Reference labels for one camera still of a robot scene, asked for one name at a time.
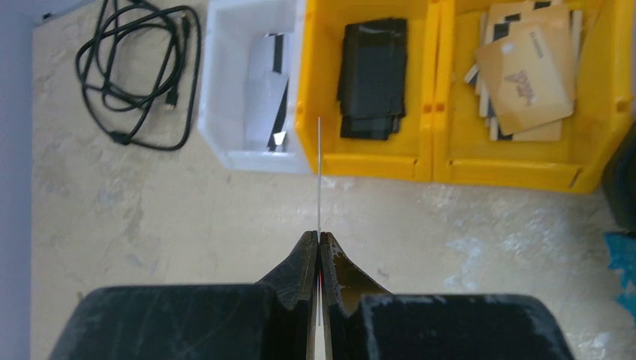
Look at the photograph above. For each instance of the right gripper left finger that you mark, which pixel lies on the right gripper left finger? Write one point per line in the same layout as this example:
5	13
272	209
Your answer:
273	318

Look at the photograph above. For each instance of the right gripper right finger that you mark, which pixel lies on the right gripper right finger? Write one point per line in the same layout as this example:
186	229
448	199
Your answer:
363	320

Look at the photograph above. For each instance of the thin credit card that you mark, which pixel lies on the thin credit card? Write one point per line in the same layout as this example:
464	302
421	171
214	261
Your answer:
319	212

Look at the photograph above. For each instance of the yellow bin with black cards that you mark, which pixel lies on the yellow bin with black cards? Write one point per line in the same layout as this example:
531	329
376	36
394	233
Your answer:
406	155

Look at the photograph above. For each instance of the yellow bin with tan cards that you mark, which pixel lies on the yellow bin with tan cards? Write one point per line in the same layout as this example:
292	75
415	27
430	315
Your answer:
463	152

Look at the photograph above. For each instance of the white cards stack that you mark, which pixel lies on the white cards stack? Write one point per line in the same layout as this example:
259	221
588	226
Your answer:
266	91

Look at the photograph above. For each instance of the black cards stack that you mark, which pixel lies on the black cards stack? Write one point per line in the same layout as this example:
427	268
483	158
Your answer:
372	81

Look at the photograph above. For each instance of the tan cards stack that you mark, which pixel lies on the tan cards stack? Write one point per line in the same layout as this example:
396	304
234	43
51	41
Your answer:
525	69

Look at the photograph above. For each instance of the white plastic bin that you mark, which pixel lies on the white plastic bin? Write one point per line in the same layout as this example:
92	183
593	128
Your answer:
231	26

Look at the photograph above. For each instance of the blue packet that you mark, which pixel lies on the blue packet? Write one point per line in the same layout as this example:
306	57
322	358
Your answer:
621	249

